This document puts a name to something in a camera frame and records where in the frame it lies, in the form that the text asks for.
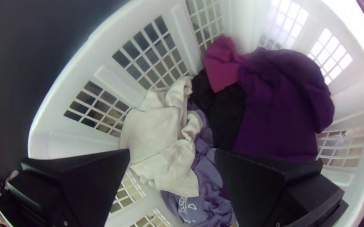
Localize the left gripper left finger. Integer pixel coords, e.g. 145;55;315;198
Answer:
0;148;131;227

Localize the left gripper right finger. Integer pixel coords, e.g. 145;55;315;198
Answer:
215;149;349;227

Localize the white t-shirt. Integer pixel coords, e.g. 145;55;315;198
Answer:
119;77;204;198

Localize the white laundry basket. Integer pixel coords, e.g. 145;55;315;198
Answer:
27;0;364;227

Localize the heap of clothes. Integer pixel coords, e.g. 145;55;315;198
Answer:
160;34;335;227

